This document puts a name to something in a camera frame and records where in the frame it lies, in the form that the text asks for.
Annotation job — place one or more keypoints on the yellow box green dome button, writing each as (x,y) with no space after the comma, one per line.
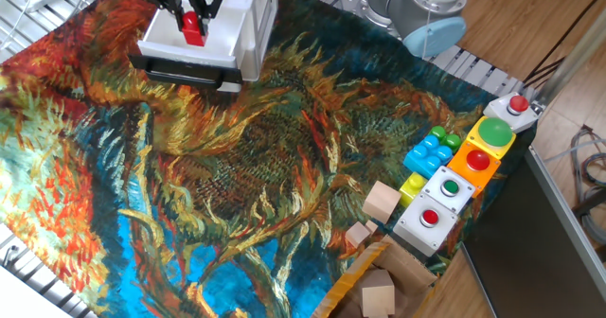
(494,132)

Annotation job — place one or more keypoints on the dark grey panel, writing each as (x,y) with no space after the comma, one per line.
(521,242)

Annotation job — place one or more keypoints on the yellow-green toy building block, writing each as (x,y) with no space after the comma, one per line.
(413,188)

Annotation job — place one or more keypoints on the small wooden cube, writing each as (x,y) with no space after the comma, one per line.
(357,235)

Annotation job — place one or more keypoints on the sunflower painting table cloth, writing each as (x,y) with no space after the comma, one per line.
(284,166)

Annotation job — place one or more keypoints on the small white box red button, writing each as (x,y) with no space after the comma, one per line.
(516,105)

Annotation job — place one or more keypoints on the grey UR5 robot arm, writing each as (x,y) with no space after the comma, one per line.
(416,5)

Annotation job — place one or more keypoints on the large wooden cube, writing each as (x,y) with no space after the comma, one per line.
(381,202)

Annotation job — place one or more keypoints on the red toy building block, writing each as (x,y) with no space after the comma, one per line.
(193,34)

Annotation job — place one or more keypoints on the white box green button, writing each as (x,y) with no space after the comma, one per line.
(450,188)

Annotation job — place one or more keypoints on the aluminium frame post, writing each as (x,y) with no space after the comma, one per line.
(568,62)

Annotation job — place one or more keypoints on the green toy building block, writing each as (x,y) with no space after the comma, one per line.
(452,141)

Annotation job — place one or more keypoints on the orange box red button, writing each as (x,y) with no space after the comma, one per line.
(475,162)

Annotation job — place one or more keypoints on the large white box red button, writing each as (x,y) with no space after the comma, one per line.
(416,233)

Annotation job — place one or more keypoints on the tiny wooden cube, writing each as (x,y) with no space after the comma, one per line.
(372,226)

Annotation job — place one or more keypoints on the wooden block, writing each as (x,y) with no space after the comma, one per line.
(379,294)

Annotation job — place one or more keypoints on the blue toy building block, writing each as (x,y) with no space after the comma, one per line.
(426,159)

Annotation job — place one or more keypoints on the cardboard box with shipping label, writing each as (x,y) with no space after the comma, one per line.
(407,266)

